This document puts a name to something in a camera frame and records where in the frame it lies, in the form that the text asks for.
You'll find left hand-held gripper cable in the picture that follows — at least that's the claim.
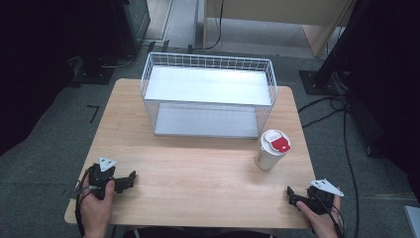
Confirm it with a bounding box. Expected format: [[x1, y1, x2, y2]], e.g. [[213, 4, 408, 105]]
[[74, 166, 97, 238]]

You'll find black stand base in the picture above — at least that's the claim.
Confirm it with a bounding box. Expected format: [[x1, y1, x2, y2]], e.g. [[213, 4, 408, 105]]
[[72, 56, 120, 85]]

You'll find black hanging cable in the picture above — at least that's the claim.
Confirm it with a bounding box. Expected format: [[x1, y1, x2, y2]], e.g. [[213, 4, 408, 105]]
[[188, 0, 226, 54]]

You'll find black floor cable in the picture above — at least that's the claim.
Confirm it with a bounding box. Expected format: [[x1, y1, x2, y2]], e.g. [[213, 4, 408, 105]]
[[297, 69, 361, 238]]

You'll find person's right hand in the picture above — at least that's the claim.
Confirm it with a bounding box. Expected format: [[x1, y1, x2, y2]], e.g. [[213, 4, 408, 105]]
[[295, 193, 342, 238]]

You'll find white wire shelf rack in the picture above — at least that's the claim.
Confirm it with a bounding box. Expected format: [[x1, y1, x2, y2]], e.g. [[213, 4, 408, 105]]
[[140, 52, 278, 140]]

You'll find white cup with red lid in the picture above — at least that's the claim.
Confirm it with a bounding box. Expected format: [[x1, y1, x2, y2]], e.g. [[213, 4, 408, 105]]
[[254, 129, 292, 172]]

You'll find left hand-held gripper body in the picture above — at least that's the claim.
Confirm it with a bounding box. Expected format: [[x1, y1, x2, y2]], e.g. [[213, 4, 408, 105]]
[[86, 156, 129, 200]]

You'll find right hand-held gripper cable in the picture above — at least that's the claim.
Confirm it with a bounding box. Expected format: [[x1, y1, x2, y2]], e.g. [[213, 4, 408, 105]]
[[313, 193, 347, 238]]

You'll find hand-held gripper cable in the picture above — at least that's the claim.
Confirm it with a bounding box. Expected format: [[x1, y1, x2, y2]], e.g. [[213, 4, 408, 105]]
[[74, 166, 97, 238], [313, 193, 347, 238]]

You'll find wooden table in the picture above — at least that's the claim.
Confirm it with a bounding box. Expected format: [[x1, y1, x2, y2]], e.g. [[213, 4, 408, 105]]
[[64, 77, 317, 230]]

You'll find black metal stand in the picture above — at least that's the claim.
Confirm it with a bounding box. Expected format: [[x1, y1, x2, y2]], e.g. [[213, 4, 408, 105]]
[[298, 0, 374, 97]]

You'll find person's left hand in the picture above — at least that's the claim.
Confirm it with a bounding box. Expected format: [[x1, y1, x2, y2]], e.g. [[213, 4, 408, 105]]
[[79, 177, 116, 238]]

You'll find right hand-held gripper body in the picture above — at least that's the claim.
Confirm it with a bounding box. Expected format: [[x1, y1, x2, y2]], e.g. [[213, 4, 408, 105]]
[[299, 178, 345, 216]]

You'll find grey box corner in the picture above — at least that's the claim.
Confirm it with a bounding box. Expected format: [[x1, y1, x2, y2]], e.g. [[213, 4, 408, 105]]
[[403, 205, 420, 238]]

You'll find wooden furniture panel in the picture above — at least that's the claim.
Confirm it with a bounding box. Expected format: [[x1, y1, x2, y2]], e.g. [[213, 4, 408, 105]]
[[202, 0, 358, 59]]

